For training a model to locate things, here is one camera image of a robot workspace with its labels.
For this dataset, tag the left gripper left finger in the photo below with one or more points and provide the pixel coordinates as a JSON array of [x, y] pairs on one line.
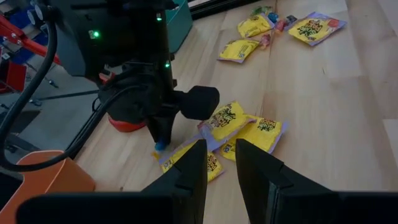
[[140, 208]]

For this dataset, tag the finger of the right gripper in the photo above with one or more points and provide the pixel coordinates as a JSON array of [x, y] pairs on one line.
[[161, 130]]

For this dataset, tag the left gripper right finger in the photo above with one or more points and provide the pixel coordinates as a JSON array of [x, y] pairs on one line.
[[295, 202]]

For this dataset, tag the blue hard candy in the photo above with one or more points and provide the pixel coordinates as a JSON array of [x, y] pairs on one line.
[[273, 17], [160, 147]]

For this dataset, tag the yellow purple-edged candy packet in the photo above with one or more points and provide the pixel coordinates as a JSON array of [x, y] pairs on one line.
[[227, 121], [314, 28]]

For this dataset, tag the yellow sour candy packet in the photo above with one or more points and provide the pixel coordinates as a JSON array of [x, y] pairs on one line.
[[253, 26], [261, 133], [214, 166], [237, 49]]

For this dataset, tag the green hard candy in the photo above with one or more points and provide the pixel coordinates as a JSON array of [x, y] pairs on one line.
[[261, 11]]

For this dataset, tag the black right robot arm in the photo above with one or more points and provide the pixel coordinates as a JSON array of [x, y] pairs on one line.
[[124, 31]]

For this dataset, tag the red desk lamp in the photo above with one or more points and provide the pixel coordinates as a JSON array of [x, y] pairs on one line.
[[124, 126]]

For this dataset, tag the teal green plastic bin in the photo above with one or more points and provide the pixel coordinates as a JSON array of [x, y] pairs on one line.
[[180, 21]]

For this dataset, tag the orange plastic bin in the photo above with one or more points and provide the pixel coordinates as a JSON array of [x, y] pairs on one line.
[[56, 177]]

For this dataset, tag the red storage bin rack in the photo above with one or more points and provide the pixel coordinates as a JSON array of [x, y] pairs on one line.
[[31, 43]]

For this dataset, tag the blue storage bins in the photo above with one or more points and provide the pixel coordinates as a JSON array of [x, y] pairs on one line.
[[28, 21]]

